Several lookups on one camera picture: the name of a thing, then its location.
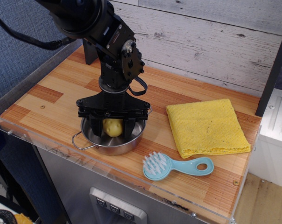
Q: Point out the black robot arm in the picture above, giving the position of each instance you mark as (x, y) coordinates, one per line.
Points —
(96, 22)

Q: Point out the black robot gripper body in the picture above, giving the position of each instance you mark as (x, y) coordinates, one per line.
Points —
(114, 106)

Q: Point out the white side cabinet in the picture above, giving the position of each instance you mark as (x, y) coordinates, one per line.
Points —
(266, 159)

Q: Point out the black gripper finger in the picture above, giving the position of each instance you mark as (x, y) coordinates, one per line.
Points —
(128, 125)
(96, 124)

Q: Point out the yellow toy potato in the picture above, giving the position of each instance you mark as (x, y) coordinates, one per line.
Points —
(113, 127)

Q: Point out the light blue scrub brush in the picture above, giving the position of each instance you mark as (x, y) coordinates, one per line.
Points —
(157, 166)

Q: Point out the small steel pan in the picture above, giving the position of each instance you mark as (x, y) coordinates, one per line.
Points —
(110, 145)

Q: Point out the dark left post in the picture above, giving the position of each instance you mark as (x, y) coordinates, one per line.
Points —
(90, 52)

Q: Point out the dark right post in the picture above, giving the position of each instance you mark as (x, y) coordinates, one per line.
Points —
(270, 84)

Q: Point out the silver button control panel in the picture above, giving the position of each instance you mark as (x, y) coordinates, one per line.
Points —
(117, 206)

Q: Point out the folded yellow cloth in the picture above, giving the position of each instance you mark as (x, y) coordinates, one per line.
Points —
(206, 128)

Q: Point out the black and yellow bag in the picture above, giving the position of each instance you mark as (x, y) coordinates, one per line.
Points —
(7, 217)

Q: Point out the dark post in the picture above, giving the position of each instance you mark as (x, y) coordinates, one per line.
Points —
(270, 84)
(90, 52)

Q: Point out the clear acrylic guard rail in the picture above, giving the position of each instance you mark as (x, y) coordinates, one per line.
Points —
(42, 111)

